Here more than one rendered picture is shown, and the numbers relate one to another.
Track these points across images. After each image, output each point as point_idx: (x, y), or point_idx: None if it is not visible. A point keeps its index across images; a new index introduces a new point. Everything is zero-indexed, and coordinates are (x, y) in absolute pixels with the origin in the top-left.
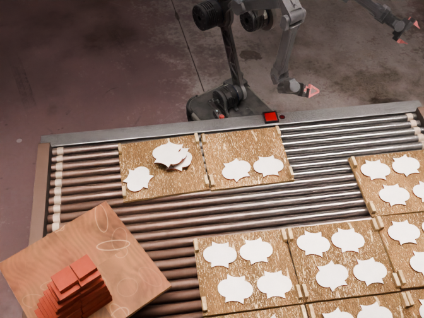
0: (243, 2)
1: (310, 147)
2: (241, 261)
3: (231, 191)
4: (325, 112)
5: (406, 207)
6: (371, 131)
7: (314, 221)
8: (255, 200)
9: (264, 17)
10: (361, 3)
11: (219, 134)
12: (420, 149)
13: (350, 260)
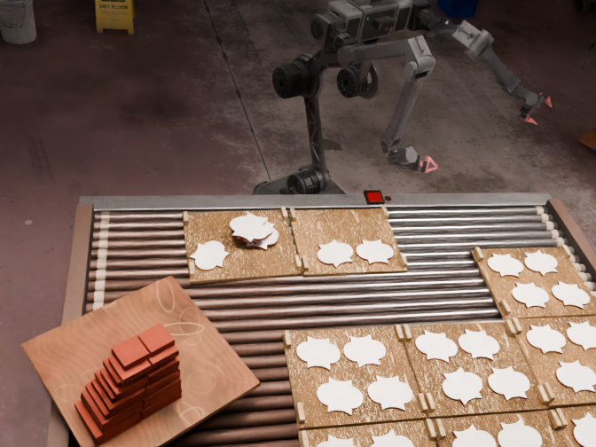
0: (355, 50)
1: (424, 234)
2: (346, 363)
3: (328, 278)
4: (439, 197)
5: (545, 309)
6: (495, 223)
7: None
8: (359, 292)
9: (367, 81)
10: (491, 65)
11: (312, 210)
12: (554, 247)
13: (483, 368)
